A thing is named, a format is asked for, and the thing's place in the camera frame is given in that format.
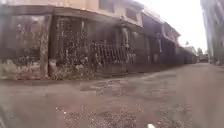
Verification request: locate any metal railing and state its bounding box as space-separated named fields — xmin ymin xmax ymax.
xmin=89 ymin=41 xmax=138 ymax=68

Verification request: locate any reddish brown dirt road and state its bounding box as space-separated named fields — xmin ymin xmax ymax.
xmin=0 ymin=62 xmax=224 ymax=128

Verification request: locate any tall weathered building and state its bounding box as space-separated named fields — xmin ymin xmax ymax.
xmin=199 ymin=0 xmax=224 ymax=66

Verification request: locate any pale building behind wall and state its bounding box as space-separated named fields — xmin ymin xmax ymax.
xmin=9 ymin=0 xmax=183 ymax=44

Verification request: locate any long dark stained wall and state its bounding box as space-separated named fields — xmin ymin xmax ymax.
xmin=0 ymin=4 xmax=198 ymax=81

